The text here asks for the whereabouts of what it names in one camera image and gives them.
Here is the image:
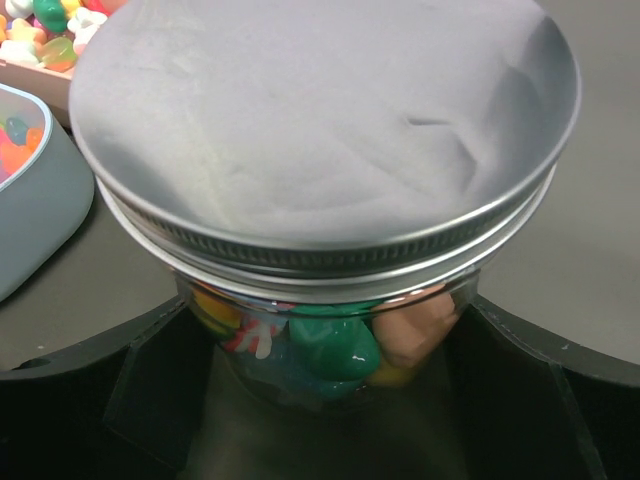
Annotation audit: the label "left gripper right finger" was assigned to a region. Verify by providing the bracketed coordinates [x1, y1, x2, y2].
[445, 297, 639, 479]

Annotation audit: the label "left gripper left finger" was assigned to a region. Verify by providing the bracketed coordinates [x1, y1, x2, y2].
[1, 298, 214, 479]

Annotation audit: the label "clear plastic jar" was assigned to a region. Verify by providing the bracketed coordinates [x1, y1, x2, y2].
[176, 274, 479, 412]

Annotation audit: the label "clear round jar lid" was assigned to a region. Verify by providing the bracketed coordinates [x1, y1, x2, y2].
[69, 1, 582, 304]

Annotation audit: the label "pink tray of star candies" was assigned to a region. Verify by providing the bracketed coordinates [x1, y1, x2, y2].
[1, 0, 126, 126]

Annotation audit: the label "light blue tray of gummies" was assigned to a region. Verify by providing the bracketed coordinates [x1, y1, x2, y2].
[1, 85, 94, 299]

